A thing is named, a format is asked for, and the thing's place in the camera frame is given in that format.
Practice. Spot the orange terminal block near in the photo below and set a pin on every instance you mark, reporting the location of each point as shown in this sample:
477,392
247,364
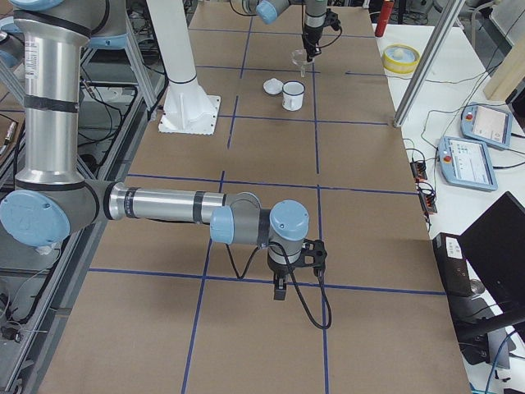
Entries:
427,199

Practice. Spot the yellow rimmed bowl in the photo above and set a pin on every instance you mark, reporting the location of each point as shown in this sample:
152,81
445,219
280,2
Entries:
400,58

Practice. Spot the red bottle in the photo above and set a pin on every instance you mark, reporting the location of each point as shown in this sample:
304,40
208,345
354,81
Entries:
384,17

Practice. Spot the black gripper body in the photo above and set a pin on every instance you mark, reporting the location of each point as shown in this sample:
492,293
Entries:
310,36
279,271

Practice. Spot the orange terminal block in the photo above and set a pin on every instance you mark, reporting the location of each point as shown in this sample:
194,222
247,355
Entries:
427,199
419,169

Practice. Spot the white enamel cup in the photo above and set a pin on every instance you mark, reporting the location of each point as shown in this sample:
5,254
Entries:
293,95

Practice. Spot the teach pendant far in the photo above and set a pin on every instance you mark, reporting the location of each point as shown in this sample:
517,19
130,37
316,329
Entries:
487,124

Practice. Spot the aluminium frame post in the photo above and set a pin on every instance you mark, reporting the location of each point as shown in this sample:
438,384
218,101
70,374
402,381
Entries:
438,37

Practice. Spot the brown paper table cover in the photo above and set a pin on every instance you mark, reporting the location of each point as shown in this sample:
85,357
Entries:
164,310

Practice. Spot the clear plastic funnel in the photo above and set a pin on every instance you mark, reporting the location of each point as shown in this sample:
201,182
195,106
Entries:
299,59

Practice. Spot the teach pendant near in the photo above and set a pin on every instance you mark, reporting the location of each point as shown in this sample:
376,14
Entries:
466,163

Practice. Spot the orange terminal block far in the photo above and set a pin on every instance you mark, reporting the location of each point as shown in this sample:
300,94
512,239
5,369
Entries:
419,169

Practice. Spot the black laptop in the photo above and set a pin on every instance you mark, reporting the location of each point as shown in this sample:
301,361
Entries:
482,272

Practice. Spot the teach pendant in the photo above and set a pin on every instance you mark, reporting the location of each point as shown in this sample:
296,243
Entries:
466,163
487,124

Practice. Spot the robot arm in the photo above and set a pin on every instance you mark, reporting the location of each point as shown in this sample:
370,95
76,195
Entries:
52,200
315,17

